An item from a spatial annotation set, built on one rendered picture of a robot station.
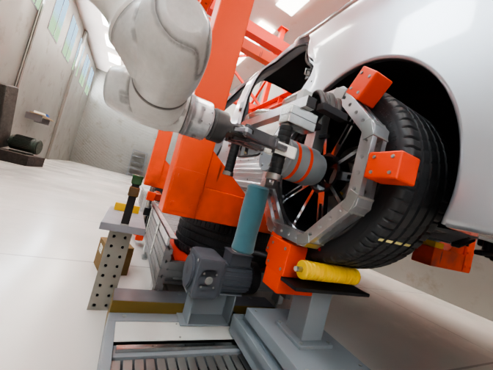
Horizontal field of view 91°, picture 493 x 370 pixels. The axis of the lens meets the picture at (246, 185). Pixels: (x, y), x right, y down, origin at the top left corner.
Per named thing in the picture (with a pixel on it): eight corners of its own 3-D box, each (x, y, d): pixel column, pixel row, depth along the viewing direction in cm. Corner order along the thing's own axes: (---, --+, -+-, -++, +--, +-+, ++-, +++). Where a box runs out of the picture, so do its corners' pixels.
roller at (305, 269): (364, 288, 85) (367, 271, 86) (298, 281, 73) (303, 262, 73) (351, 281, 91) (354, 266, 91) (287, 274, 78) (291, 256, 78)
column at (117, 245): (110, 310, 116) (135, 225, 118) (86, 310, 112) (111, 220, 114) (111, 299, 125) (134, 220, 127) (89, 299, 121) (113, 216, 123)
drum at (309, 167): (323, 189, 85) (333, 150, 86) (274, 173, 76) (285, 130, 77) (298, 186, 98) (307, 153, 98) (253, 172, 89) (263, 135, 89)
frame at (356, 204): (358, 268, 66) (403, 77, 68) (341, 266, 63) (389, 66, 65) (261, 225, 115) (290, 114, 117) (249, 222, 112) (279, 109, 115)
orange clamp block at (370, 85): (373, 109, 76) (394, 82, 72) (355, 99, 73) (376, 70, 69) (360, 101, 82) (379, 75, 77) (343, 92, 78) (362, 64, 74)
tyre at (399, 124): (351, 98, 120) (290, 210, 141) (315, 78, 110) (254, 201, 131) (514, 134, 64) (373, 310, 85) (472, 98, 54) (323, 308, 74)
